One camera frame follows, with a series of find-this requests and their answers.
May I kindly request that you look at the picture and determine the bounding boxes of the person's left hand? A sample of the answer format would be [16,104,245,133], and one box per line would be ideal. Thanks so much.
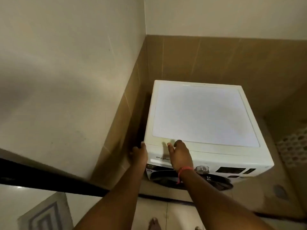
[129,142,148,171]

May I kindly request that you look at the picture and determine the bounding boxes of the person's right hand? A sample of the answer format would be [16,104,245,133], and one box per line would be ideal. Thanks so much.
[167,140,194,173]

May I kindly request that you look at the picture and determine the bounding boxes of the white washing machine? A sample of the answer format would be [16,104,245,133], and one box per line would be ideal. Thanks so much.
[143,80,275,191]

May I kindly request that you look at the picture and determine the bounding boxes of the person's left forearm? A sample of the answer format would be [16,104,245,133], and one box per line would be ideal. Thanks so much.
[74,165,147,230]

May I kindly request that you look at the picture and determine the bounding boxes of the person's right forearm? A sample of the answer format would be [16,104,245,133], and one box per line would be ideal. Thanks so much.
[179,169,276,230]

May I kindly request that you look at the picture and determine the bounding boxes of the person's left foot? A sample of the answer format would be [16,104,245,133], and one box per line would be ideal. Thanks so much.
[147,218,161,230]

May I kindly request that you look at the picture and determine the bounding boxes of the red thread wristband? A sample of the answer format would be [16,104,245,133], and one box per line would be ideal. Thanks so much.
[177,166,194,185]

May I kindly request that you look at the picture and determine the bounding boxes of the round steel floor drain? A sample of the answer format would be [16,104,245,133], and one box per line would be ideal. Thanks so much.
[273,184,289,200]

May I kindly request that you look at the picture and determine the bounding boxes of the dark door frame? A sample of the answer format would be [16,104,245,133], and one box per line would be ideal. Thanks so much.
[0,157,111,198]

